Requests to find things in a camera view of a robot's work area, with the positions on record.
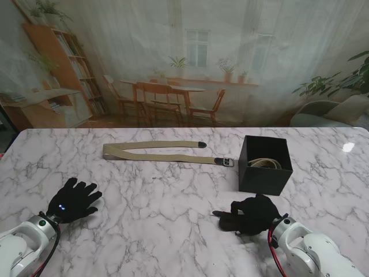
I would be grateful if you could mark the printed room backdrop cloth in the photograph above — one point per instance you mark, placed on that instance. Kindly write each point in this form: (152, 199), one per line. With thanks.
(184, 57)

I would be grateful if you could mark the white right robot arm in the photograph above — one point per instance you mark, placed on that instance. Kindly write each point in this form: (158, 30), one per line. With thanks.
(311, 248)

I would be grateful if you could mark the beige woven belt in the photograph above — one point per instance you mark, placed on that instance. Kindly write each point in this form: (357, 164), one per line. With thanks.
(150, 157)
(265, 164)

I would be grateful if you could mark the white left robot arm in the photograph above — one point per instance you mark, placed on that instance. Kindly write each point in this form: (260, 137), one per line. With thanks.
(20, 245)

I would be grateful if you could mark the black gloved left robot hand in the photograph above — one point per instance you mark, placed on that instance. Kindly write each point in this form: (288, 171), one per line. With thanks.
(73, 200)

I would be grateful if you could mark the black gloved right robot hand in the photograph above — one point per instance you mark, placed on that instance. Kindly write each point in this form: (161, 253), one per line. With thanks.
(259, 215)

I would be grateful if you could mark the black belt storage box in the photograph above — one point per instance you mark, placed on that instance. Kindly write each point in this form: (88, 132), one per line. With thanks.
(265, 179)

